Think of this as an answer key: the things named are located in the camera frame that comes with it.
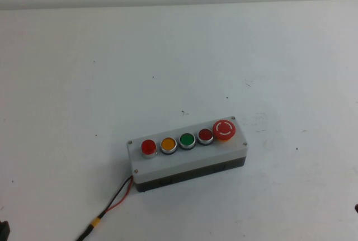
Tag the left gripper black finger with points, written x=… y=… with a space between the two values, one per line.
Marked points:
x=4 y=231

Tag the red mushroom emergency stop button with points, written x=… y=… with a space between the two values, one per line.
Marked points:
x=223 y=129

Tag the dark red push button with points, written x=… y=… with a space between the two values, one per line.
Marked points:
x=205 y=135

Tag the grey black button control box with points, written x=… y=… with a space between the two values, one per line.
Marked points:
x=193 y=160

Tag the green push button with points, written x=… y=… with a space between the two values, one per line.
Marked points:
x=187 y=139

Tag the yellow push button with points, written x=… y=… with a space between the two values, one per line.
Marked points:
x=168 y=144

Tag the red indicator lamp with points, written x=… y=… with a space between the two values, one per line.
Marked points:
x=148 y=148

